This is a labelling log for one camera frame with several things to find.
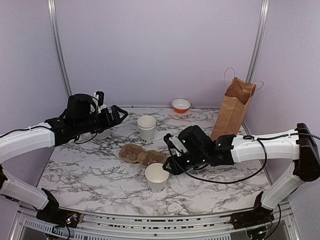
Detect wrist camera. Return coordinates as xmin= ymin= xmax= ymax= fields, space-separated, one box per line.
xmin=163 ymin=133 xmax=187 ymax=157
xmin=93 ymin=91 xmax=106 ymax=111

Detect stacked white paper cups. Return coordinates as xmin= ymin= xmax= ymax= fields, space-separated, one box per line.
xmin=137 ymin=115 xmax=157 ymax=144

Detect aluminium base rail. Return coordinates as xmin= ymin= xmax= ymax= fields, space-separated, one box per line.
xmin=8 ymin=201 xmax=301 ymax=240

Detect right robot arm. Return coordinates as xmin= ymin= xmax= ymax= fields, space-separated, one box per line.
xmin=163 ymin=123 xmax=320 ymax=229

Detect aluminium frame post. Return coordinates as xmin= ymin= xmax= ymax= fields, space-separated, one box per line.
xmin=47 ymin=0 xmax=73 ymax=98
xmin=245 ymin=0 xmax=270 ymax=83

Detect right aluminium frame post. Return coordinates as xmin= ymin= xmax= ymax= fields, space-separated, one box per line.
xmin=245 ymin=0 xmax=270 ymax=83

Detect white cylindrical straw holder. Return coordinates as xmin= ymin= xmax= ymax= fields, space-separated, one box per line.
xmin=95 ymin=129 xmax=111 ymax=140

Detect orange and white bowl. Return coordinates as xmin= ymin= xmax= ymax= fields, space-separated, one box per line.
xmin=171 ymin=98 xmax=191 ymax=114

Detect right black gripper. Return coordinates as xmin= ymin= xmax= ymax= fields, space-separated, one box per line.
xmin=162 ymin=150 xmax=208 ymax=176

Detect left aluminium frame post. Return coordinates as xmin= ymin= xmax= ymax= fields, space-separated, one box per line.
xmin=47 ymin=0 xmax=73 ymax=98

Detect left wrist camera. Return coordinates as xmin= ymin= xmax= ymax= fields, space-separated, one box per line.
xmin=93 ymin=91 xmax=106 ymax=111

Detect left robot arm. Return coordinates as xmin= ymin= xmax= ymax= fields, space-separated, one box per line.
xmin=0 ymin=91 xmax=128 ymax=228

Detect brown paper bag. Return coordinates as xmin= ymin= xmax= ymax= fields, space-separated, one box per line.
xmin=210 ymin=76 xmax=257 ymax=141

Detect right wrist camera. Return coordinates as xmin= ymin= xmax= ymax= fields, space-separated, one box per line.
xmin=163 ymin=133 xmax=187 ymax=157

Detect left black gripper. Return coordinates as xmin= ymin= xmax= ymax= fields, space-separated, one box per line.
xmin=75 ymin=104 xmax=128 ymax=135

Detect brown cardboard cup carrier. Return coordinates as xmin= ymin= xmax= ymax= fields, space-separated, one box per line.
xmin=118 ymin=144 xmax=167 ymax=169

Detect white paper cup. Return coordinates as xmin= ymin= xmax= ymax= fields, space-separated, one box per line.
xmin=145 ymin=163 xmax=170 ymax=193

